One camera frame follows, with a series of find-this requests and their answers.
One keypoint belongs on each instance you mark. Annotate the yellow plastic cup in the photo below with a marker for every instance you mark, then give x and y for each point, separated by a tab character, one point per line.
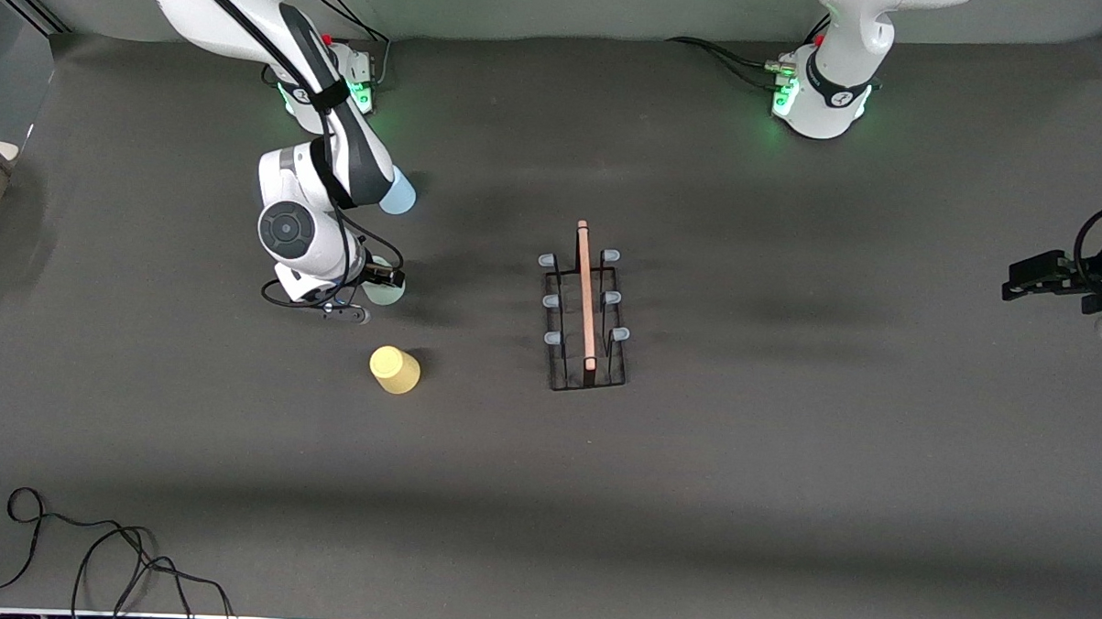
395	370

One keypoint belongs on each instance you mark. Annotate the light blue plastic cup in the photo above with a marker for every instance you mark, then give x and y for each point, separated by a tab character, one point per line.
401	197

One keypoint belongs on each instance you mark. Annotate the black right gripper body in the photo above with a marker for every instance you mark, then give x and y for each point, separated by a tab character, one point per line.
372	273

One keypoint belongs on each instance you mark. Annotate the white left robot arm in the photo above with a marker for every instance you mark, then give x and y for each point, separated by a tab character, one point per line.
829	99

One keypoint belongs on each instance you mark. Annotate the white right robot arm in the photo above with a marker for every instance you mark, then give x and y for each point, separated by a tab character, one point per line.
288	232

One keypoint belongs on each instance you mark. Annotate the pale green plastic cup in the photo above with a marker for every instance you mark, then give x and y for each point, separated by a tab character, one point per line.
386	295

